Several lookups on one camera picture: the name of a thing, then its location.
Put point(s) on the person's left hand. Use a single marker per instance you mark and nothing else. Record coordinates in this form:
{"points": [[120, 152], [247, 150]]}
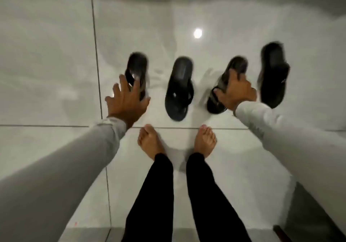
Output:
{"points": [[125, 105]]}

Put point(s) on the person's right hand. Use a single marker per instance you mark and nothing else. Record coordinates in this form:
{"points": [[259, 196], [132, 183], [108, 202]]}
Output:
{"points": [[239, 93]]}

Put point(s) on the person's left middle finger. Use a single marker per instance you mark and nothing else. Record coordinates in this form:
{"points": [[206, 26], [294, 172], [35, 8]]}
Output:
{"points": [[124, 83]]}

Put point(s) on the person's right thumb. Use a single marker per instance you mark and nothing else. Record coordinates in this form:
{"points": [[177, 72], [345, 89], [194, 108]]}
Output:
{"points": [[219, 92]]}

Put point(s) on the person's left little finger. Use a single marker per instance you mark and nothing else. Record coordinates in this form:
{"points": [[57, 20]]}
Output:
{"points": [[109, 101]]}

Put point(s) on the person's left thumb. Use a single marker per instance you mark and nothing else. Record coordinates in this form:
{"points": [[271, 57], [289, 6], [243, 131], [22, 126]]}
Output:
{"points": [[144, 103]]}

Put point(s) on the black sandal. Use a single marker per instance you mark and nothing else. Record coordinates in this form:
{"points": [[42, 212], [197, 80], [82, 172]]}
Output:
{"points": [[179, 87], [137, 63], [273, 77], [238, 63]]}

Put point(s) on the person's left forearm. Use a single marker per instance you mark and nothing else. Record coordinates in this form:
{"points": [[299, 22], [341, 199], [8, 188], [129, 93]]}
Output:
{"points": [[56, 174]]}

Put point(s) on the person's right forearm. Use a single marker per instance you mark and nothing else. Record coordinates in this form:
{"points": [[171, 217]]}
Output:
{"points": [[300, 147]]}

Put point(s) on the person's left foot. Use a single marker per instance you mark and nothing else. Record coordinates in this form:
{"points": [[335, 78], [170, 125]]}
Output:
{"points": [[150, 142]]}

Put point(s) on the person's foot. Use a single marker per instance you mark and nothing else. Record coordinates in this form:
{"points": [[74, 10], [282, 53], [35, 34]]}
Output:
{"points": [[205, 140], [150, 142]]}

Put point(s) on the person's right foot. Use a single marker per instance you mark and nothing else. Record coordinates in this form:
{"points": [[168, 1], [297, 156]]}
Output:
{"points": [[205, 140]]}

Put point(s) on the person's left leg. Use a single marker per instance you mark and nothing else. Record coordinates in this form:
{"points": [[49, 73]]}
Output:
{"points": [[151, 204]]}

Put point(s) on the person's leg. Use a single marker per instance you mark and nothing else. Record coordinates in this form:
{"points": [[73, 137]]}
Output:
{"points": [[151, 204], [210, 204]]}

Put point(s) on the person's right leg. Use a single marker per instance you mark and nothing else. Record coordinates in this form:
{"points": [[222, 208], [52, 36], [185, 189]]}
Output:
{"points": [[210, 204]]}

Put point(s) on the dark wooden furniture piece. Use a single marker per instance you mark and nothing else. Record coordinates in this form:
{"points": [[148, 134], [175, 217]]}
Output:
{"points": [[281, 234]]}

